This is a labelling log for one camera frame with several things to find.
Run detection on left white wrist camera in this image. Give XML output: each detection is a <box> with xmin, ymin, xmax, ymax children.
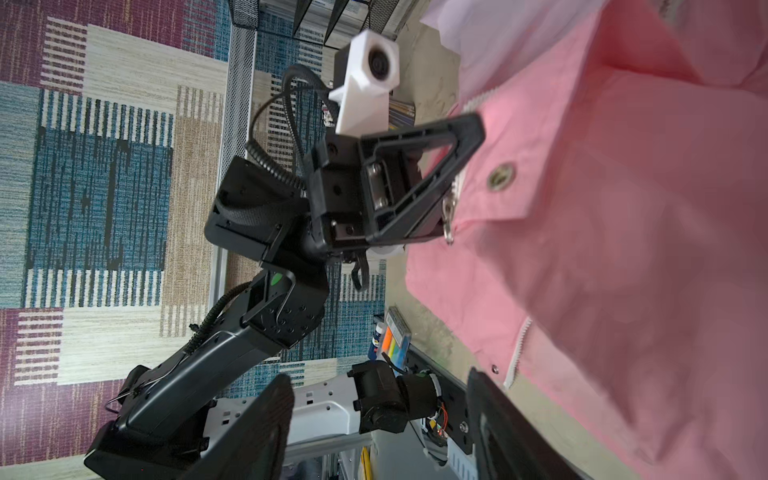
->
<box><xmin>329</xmin><ymin>30</ymin><xmax>400</xmax><ymax>138</ymax></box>

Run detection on pink zip-up jacket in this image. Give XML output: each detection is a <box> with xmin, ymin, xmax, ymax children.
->
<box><xmin>406</xmin><ymin>1</ymin><xmax>767</xmax><ymax>479</ymax></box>

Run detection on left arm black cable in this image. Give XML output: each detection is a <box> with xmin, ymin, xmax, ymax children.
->
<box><xmin>244</xmin><ymin>63</ymin><xmax>331</xmax><ymax>193</ymax></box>

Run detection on black wire mesh shelf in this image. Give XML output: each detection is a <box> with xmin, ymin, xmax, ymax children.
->
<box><xmin>227</xmin><ymin>0</ymin><xmax>416</xmax><ymax>49</ymax></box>

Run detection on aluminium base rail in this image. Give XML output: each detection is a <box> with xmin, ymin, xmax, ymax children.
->
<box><xmin>288</xmin><ymin>349</ymin><xmax>479</xmax><ymax>479</ymax></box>

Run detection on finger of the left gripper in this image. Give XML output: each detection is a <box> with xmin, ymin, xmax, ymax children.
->
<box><xmin>358</xmin><ymin>113</ymin><xmax>485</xmax><ymax>245</ymax></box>

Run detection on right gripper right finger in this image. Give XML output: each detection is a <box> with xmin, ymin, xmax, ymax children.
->
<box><xmin>466</xmin><ymin>369</ymin><xmax>589</xmax><ymax>480</ymax></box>

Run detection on pack of coloured markers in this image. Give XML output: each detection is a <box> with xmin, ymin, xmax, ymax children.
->
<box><xmin>377</xmin><ymin>306</ymin><xmax>412</xmax><ymax>370</ymax></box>

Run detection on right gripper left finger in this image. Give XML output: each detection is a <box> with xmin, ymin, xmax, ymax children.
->
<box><xmin>183</xmin><ymin>374</ymin><xmax>295</xmax><ymax>479</ymax></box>

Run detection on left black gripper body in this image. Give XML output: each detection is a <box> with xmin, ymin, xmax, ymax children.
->
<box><xmin>305</xmin><ymin>128</ymin><xmax>444</xmax><ymax>252</ymax></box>

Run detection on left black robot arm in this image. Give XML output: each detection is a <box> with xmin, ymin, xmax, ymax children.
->
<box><xmin>84</xmin><ymin>114</ymin><xmax>485</xmax><ymax>479</ymax></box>

